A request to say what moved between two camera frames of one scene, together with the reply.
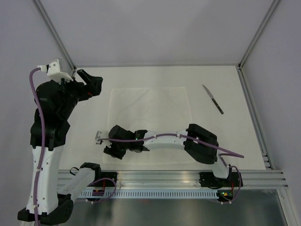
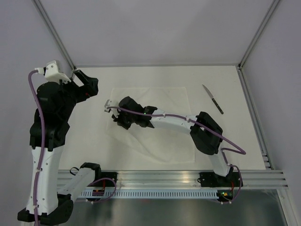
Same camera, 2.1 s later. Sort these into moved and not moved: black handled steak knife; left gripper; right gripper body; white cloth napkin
Moved: right gripper body
Not moved: white cloth napkin; black handled steak knife; left gripper
